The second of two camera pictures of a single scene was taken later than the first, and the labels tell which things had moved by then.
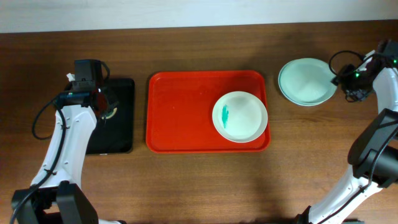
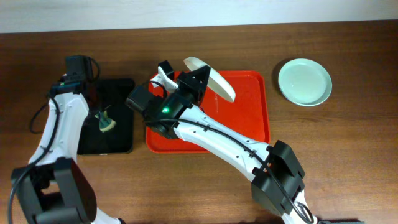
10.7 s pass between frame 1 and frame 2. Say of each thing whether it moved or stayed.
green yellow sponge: moved
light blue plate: stayed
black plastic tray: stayed
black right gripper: moved
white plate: moved
